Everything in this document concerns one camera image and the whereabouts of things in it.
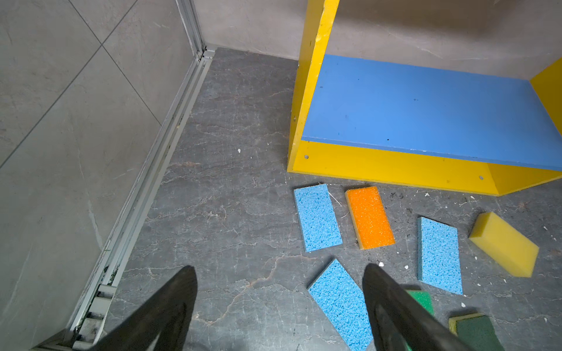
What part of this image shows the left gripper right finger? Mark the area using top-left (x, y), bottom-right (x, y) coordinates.
top-left (362, 263), bottom-right (470, 350)

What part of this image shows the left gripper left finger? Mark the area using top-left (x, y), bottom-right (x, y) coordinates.
top-left (91, 266), bottom-right (198, 350)

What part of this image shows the yellow sponge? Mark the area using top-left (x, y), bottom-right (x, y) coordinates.
top-left (469, 212), bottom-right (539, 278)

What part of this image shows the yellow shelf with coloured boards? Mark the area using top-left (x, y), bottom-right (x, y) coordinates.
top-left (288, 1), bottom-right (561, 196)

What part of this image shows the bright green sponge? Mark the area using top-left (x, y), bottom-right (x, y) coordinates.
top-left (407, 290), bottom-right (435, 316)

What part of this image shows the blue sponge lower left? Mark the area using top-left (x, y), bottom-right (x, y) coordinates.
top-left (307, 258), bottom-right (373, 351)

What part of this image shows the blue sponge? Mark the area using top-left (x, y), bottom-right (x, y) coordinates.
top-left (417, 216), bottom-right (463, 295)
top-left (294, 184), bottom-right (342, 252)
top-left (307, 258), bottom-right (373, 351)

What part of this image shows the blue sponge middle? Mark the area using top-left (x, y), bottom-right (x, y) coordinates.
top-left (417, 216), bottom-right (463, 295)

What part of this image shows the dark green sponge left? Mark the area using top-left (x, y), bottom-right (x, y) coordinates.
top-left (449, 313), bottom-right (505, 351)

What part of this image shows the orange sponge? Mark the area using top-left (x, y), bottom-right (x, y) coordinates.
top-left (345, 187), bottom-right (395, 250)

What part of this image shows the blue sponge upper left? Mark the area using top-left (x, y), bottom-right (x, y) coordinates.
top-left (294, 184), bottom-right (342, 252)

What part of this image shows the aluminium mounting rail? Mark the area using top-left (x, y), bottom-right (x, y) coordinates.
top-left (30, 0), bottom-right (217, 351)

